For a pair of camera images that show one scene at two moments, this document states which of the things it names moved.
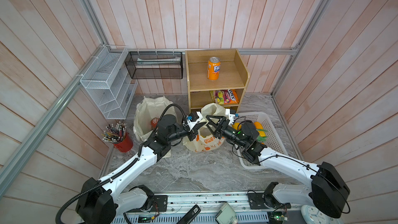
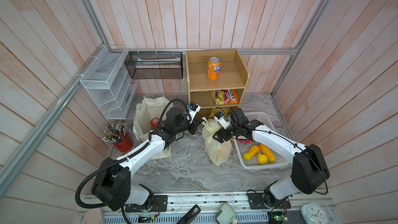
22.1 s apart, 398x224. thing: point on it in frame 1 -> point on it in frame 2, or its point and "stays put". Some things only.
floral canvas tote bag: (146, 109) stays put
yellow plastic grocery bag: (205, 140) -> (218, 152)
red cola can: (154, 123) stays put
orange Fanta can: (213, 68) stays put
